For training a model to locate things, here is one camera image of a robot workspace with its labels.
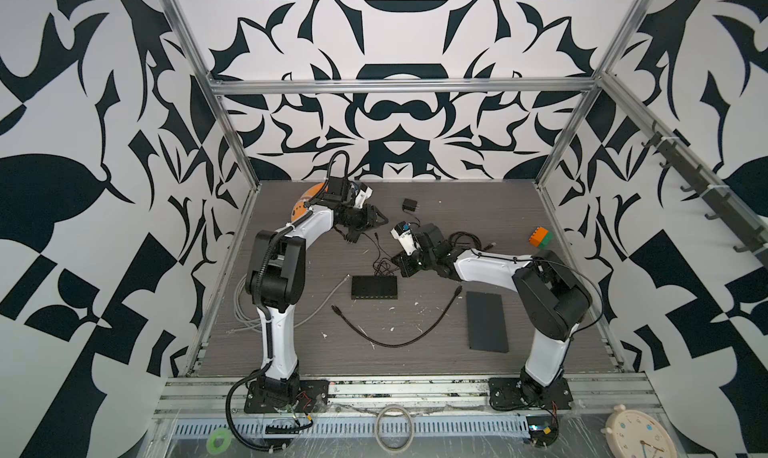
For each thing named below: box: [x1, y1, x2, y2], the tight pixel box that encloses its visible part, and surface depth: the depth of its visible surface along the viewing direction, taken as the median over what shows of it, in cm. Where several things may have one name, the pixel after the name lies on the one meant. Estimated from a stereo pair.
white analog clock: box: [600, 404, 677, 458], surface depth 69 cm
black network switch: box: [351, 276, 398, 300], surface depth 93 cm
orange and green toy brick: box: [528, 226, 554, 249], surface depth 104 cm
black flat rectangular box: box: [466, 291, 509, 353], surface depth 86 cm
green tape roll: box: [206, 428, 233, 455], surface depth 70 cm
